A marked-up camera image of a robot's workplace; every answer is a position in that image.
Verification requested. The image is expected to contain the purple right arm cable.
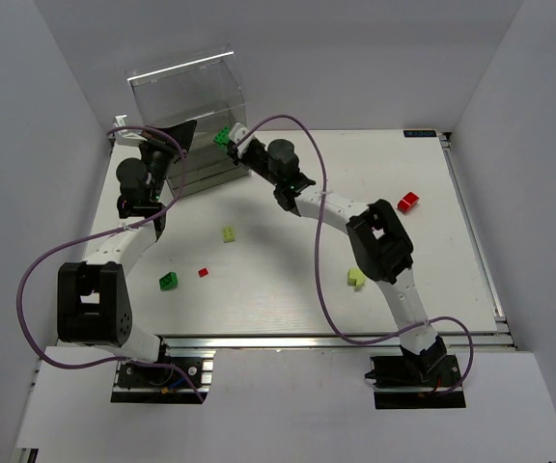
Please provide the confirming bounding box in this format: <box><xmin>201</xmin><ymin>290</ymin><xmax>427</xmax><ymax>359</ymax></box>
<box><xmin>234</xmin><ymin>114</ymin><xmax>475</xmax><ymax>396</ymax></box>

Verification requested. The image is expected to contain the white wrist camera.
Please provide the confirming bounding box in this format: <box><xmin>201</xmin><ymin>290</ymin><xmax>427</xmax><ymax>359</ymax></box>
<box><xmin>113</xmin><ymin>115</ymin><xmax>147</xmax><ymax>148</ymax></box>
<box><xmin>228</xmin><ymin>123</ymin><xmax>251</xmax><ymax>156</ymax></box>

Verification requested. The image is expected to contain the clear plastic drawer container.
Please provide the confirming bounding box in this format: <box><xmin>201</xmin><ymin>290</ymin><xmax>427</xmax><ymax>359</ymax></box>
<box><xmin>126</xmin><ymin>44</ymin><xmax>249</xmax><ymax>197</ymax></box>

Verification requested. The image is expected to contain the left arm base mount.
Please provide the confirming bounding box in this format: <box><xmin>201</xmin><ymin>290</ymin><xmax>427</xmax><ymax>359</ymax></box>
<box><xmin>110</xmin><ymin>337</ymin><xmax>215</xmax><ymax>405</ymax></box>

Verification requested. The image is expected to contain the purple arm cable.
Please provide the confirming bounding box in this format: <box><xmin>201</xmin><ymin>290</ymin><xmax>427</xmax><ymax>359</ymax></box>
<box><xmin>15</xmin><ymin>124</ymin><xmax>207</xmax><ymax>404</ymax></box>
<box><xmin>234</xmin><ymin>114</ymin><xmax>475</xmax><ymax>396</ymax></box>

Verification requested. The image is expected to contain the large red lego brick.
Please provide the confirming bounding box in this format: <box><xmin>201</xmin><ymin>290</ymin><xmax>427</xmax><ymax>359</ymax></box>
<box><xmin>397</xmin><ymin>192</ymin><xmax>420</xmax><ymax>214</ymax></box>

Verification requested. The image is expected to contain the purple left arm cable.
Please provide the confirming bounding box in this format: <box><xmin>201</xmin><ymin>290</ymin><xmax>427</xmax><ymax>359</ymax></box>
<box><xmin>15</xmin><ymin>124</ymin><xmax>207</xmax><ymax>404</ymax></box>

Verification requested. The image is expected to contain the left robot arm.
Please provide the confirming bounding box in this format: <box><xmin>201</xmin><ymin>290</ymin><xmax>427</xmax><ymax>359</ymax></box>
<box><xmin>57</xmin><ymin>120</ymin><xmax>197</xmax><ymax>363</ymax></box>

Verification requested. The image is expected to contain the green long lego brick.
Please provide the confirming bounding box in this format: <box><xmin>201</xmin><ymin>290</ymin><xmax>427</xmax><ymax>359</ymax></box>
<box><xmin>213</xmin><ymin>126</ymin><xmax>231</xmax><ymax>146</ymax></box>

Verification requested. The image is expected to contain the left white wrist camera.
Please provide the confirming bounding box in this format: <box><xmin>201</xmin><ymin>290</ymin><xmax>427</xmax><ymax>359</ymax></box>
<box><xmin>113</xmin><ymin>115</ymin><xmax>147</xmax><ymax>148</ymax></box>

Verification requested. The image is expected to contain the green square lego brick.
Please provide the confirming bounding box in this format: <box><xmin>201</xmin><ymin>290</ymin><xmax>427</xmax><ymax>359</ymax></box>
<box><xmin>158</xmin><ymin>271</ymin><xmax>179</xmax><ymax>291</ymax></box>

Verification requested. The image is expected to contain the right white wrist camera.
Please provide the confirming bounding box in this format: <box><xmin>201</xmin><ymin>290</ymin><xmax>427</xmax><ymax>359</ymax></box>
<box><xmin>228</xmin><ymin>123</ymin><xmax>251</xmax><ymax>156</ymax></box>

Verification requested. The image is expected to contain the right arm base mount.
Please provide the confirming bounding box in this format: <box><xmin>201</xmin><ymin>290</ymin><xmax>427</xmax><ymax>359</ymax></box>
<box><xmin>364</xmin><ymin>355</ymin><xmax>466</xmax><ymax>410</ymax></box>

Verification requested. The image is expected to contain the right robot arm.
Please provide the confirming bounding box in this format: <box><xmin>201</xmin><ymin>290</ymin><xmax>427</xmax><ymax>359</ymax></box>
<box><xmin>227</xmin><ymin>135</ymin><xmax>446</xmax><ymax>376</ymax></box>

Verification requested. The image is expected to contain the yellow lego brick right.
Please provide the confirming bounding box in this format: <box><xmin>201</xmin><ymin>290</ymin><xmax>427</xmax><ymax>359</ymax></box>
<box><xmin>347</xmin><ymin>267</ymin><xmax>366</xmax><ymax>290</ymax></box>

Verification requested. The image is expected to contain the yellow square lego brick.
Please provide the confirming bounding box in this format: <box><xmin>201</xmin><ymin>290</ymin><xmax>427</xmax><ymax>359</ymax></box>
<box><xmin>221</xmin><ymin>226</ymin><xmax>236</xmax><ymax>243</ymax></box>

